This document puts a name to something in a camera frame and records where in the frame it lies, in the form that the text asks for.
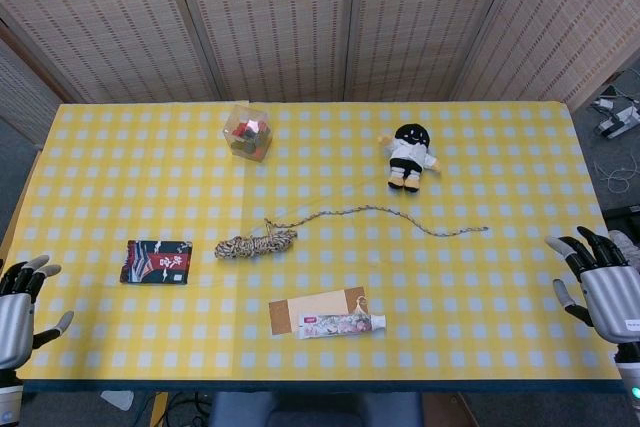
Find dark printed flat box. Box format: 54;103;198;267
119;239;194;286

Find clear cube box with blocks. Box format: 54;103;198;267
222;103;274;162

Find bamboo folding screen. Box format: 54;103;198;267
0;0;640;146

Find floral toothpaste tube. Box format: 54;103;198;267
298;311;387;341

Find brown cardboard card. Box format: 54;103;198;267
268;286;370;336

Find white floor cable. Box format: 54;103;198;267
594;146;640;193

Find yellow checkered tablecloth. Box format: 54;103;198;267
0;100;626;383

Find blue chair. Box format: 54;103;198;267
207;390;424;427

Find grey device on floor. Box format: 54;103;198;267
589;86;640;141

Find black white plush doll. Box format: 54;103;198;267
377;122;442;193

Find braided multicolour rope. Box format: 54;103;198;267
214;204;490;262

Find grey knitted shoe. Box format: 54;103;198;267
610;229;640;266

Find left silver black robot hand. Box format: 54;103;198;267
0;254;75;372

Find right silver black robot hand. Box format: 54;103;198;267
544;226;640;347

